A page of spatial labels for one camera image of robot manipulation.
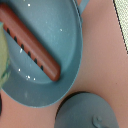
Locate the grey teal gripper finger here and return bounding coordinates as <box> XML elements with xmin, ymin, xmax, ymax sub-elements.
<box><xmin>0</xmin><ymin>22</ymin><xmax>10</xmax><ymax>90</ymax></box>

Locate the brown toy sausage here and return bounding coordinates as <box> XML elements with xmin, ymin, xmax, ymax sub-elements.
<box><xmin>0</xmin><ymin>3</ymin><xmax>61</xmax><ymax>81</ymax></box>

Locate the small grey saucepan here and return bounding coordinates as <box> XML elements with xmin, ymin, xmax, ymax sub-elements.
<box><xmin>0</xmin><ymin>0</ymin><xmax>89</xmax><ymax>108</ymax></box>

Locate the large grey pot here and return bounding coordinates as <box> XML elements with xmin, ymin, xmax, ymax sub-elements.
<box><xmin>54</xmin><ymin>92</ymin><xmax>119</xmax><ymax>128</ymax></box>

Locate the pink toy stove top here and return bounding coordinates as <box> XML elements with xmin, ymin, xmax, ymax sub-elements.
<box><xmin>0</xmin><ymin>0</ymin><xmax>128</xmax><ymax>128</ymax></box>

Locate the white woven placemat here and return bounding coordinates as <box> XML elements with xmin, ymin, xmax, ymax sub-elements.
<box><xmin>113</xmin><ymin>0</ymin><xmax>128</xmax><ymax>53</ymax></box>

